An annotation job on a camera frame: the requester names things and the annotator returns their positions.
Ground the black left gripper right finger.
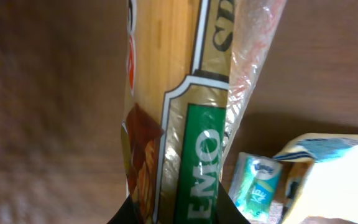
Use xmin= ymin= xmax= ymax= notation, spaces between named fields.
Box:
xmin=216 ymin=183 xmax=250 ymax=224

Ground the teal pocket tissue pack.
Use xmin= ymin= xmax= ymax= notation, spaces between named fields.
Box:
xmin=229 ymin=152 xmax=283 ymax=222

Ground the orange spaghetti pasta pack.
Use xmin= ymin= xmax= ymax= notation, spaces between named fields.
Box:
xmin=121 ymin=0 xmax=285 ymax=223

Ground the yellow wet wipes pack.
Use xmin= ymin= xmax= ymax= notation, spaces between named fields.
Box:
xmin=273 ymin=133 xmax=358 ymax=223

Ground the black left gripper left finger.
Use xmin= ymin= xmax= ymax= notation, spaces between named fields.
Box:
xmin=107 ymin=196 xmax=139 ymax=224

